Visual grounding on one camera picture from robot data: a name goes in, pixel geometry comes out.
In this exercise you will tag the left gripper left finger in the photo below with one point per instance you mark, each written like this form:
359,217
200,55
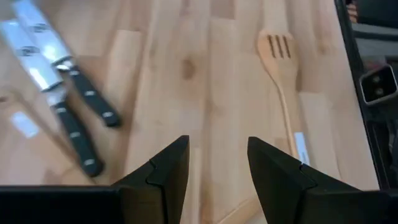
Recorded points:
149,202

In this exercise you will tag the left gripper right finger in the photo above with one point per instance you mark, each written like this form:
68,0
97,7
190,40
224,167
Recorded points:
295,202

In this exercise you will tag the slotted wooden spoon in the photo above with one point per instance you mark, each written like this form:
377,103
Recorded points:
276,62

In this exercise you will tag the silver table-level camera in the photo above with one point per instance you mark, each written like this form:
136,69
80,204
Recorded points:
377,85

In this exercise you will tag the black metal table frame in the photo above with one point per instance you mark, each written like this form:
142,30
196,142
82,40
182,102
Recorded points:
349,46

